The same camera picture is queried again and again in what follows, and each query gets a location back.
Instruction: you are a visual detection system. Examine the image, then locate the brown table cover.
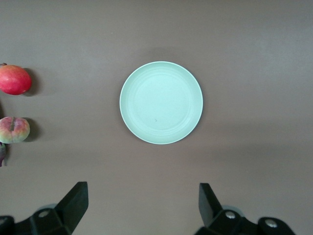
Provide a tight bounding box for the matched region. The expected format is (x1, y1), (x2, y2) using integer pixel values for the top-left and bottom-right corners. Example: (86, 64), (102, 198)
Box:
(0, 0), (313, 235)

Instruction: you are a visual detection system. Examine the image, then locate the pink yellow peach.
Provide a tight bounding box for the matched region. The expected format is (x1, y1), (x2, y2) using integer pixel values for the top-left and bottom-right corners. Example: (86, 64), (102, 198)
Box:
(0, 117), (30, 144)

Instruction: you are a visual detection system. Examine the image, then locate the purple eggplant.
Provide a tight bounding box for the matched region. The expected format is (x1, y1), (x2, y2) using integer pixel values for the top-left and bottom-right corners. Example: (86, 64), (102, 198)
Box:
(0, 141), (7, 167)

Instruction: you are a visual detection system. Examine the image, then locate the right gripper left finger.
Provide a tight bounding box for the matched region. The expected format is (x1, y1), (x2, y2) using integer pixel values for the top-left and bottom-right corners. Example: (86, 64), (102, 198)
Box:
(0, 181), (89, 235)

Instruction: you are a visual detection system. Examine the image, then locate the pale green round plate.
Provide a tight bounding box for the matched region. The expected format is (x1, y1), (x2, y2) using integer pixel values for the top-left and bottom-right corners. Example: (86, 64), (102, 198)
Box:
(119, 61), (203, 145)

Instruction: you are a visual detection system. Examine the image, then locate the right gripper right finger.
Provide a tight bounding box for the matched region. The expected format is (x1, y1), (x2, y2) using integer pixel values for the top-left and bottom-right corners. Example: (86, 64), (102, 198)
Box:
(195, 183), (296, 235)

